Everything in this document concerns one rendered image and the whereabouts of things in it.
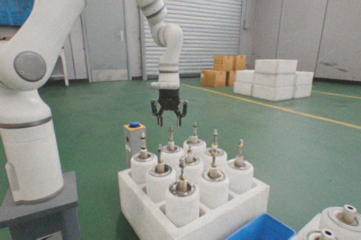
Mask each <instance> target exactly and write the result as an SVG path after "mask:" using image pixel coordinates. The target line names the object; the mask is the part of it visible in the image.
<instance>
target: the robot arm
mask: <svg viewBox="0 0 361 240"><path fill-rule="evenodd" d="M88 1H89V0H35V1H34V7H33V11H32V13H31V15H30V17H29V18H28V19H27V21H26V22H25V23H24V25H23V26H22V27H21V28H20V30H19V31H18V32H17V34H16V35H15V36H14V37H13V38H11V39H10V40H9V41H2V42H0V132H1V136H2V140H3V144H4V148H5V152H6V157H7V163H6V166H5V169H6V171H7V176H8V179H9V182H10V187H11V191H12V193H13V196H14V200H15V201H14V203H15V204H16V206H18V205H37V204H40V203H44V202H45V201H49V200H51V199H53V198H54V197H56V196H57V195H59V194H60V193H61V192H62V191H63V190H64V179H63V177H62V174H61V167H60V161H59V155H58V148H57V144H56V138H55V131H54V125H53V121H52V115H51V110H50V108H49V106H48V105H47V104H45V103H44V102H43V101H42V100H41V98H40V96H39V94H38V91H37V89H38V88H40V87H41V86H43V85H44V84H45V83H46V81H47V80H48V79H49V77H50V75H51V73H52V71H53V69H54V66H55V63H56V61H57V59H58V56H59V54H60V51H61V48H63V44H64V42H65V40H66V38H67V36H68V35H69V33H70V32H71V30H72V28H73V26H74V24H75V22H76V21H77V19H78V17H79V16H80V14H81V13H82V11H83V9H84V8H85V6H86V5H87V3H88ZM137 3H138V5H139V7H140V8H141V10H142V12H143V14H144V16H145V17H146V19H147V21H148V26H149V28H150V30H151V34H152V38H153V40H154V41H155V43H156V44H157V45H158V46H160V47H167V48H166V51H165V54H164V55H161V56H160V57H159V81H158V82H157V83H152V84H151V87H152V89H158V90H159V99H158V100H155V99H153V100H152V101H151V106H152V113H153V115H155V116H156V117H157V121H158V125H159V127H161V126H162V116H161V115H162V113H163V111H164V110H172V111H174V113H175V114H176V115H177V128H179V127H180V126H181V118H184V117H186V115H187V107H188V101H187V100H186V101H182V100H180V98H179V73H178V60H179V56H180V53H181V48H182V43H183V39H184V36H183V33H182V30H181V28H180V27H179V26H178V25H175V24H173V25H164V22H163V19H164V18H166V17H167V15H168V11H167V9H166V8H165V5H164V3H163V1H162V0H137ZM157 103H159V104H160V106H161V108H160V110H159V112H157V106H156V105H157ZM180 103H181V106H182V107H183V110H182V114H181V113H180V111H179V108H178V105H179V104H180Z"/></svg>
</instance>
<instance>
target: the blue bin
mask: <svg viewBox="0 0 361 240"><path fill-rule="evenodd" d="M295 235H297V233H296V231H295V230H293V229H292V228H290V227H289V226H287V225H285V224H283V223H282V222H280V221H279V220H277V219H276V218H275V217H273V216H272V215H270V214H268V213H262V214H260V215H259V216H257V217H256V218H255V219H254V220H252V221H250V222H249V223H247V224H246V225H244V226H243V227H242V228H240V229H239V230H237V231H236V232H234V233H232V234H231V235H230V236H229V237H227V238H226V239H225V240H291V239H292V238H293V237H294V236H295Z"/></svg>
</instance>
